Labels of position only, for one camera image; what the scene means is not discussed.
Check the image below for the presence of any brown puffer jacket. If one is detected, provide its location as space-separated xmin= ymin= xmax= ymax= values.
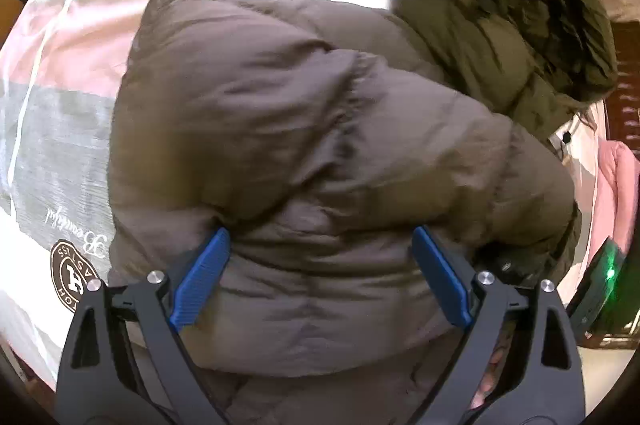
xmin=108 ymin=0 xmax=616 ymax=424

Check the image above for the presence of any pink and grey bedsheet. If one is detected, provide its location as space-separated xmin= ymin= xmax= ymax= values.
xmin=0 ymin=0 xmax=609 ymax=391

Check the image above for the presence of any pink puffer garment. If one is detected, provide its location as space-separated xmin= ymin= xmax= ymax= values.
xmin=588 ymin=140 xmax=639 ymax=261

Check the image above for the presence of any dark wooden cabinet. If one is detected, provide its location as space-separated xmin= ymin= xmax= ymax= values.
xmin=605 ymin=21 xmax=640 ymax=157

